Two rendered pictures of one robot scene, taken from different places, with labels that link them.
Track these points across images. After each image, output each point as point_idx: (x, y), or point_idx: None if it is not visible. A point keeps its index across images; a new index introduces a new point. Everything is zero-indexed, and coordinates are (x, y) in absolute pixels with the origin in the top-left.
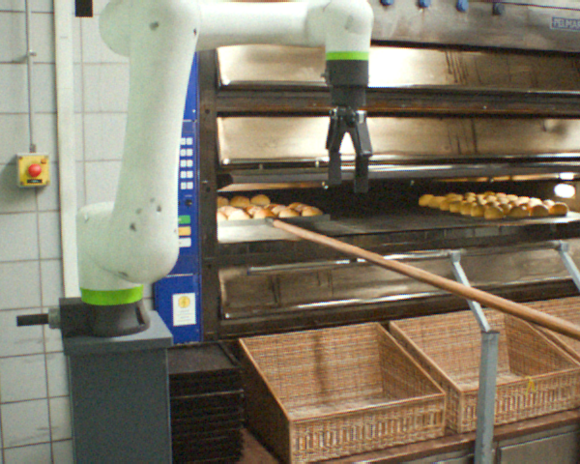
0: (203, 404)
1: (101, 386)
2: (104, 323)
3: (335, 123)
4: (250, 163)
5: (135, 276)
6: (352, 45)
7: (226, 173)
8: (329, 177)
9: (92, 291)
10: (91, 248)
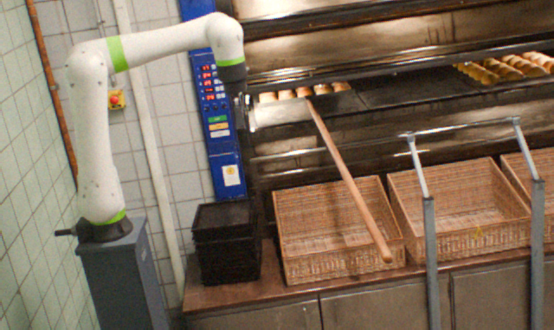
0: (228, 245)
1: (100, 269)
2: (99, 235)
3: None
4: (260, 78)
5: (93, 221)
6: (225, 56)
7: (249, 82)
8: None
9: None
10: None
